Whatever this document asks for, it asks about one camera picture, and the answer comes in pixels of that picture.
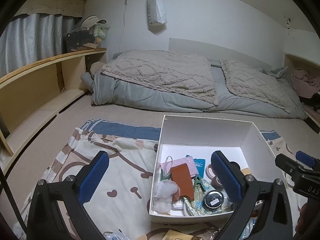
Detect pink card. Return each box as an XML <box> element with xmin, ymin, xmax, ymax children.
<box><xmin>160</xmin><ymin>156</ymin><xmax>199</xmax><ymax>178</ymax></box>

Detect white cap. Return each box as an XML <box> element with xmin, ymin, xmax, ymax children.
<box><xmin>80</xmin><ymin>15</ymin><xmax>107</xmax><ymax>29</ymax></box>

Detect white hanging paper bag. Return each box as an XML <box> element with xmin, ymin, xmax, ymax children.
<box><xmin>147</xmin><ymin>0</ymin><xmax>167</xmax><ymax>26</ymax></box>

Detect large black round tin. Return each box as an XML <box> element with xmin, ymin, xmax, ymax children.
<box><xmin>202</xmin><ymin>190</ymin><xmax>224</xmax><ymax>210</ymax></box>

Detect grey curtain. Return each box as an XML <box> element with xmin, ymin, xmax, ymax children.
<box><xmin>1</xmin><ymin>14</ymin><xmax>78</xmax><ymax>77</ymax></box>

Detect white lace ball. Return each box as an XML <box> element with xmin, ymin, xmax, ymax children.
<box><xmin>153</xmin><ymin>179</ymin><xmax>180</xmax><ymax>213</ymax></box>

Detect pink clothes pile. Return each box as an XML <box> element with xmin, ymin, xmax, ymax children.
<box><xmin>291</xmin><ymin>69</ymin><xmax>319</xmax><ymax>99</ymax></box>

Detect right beige pillow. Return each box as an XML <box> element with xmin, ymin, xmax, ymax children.
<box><xmin>220</xmin><ymin>59</ymin><xmax>305</xmax><ymax>119</ymax></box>

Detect wooden bedside shelf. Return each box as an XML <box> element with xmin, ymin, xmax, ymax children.
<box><xmin>0</xmin><ymin>48</ymin><xmax>108</xmax><ymax>157</ymax></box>

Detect brown leather pouch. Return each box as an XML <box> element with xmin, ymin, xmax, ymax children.
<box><xmin>170</xmin><ymin>164</ymin><xmax>194</xmax><ymax>201</ymax></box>

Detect beige pillow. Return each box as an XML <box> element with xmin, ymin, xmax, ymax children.
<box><xmin>220</xmin><ymin>59</ymin><xmax>305</xmax><ymax>119</ymax></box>
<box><xmin>101</xmin><ymin>50</ymin><xmax>218</xmax><ymax>105</ymax></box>

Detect left beige pillow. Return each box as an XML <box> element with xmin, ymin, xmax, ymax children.
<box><xmin>101</xmin><ymin>50</ymin><xmax>218</xmax><ymax>105</ymax></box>

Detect grey duvet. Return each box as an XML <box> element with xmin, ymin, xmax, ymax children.
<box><xmin>81</xmin><ymin>58</ymin><xmax>306</xmax><ymax>119</ymax></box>

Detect white shoe box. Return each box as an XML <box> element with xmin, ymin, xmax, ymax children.
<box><xmin>149</xmin><ymin>114</ymin><xmax>281</xmax><ymax>224</ymax></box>

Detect green clothespin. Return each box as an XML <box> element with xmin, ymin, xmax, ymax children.
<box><xmin>194</xmin><ymin>174</ymin><xmax>206</xmax><ymax>192</ymax></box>

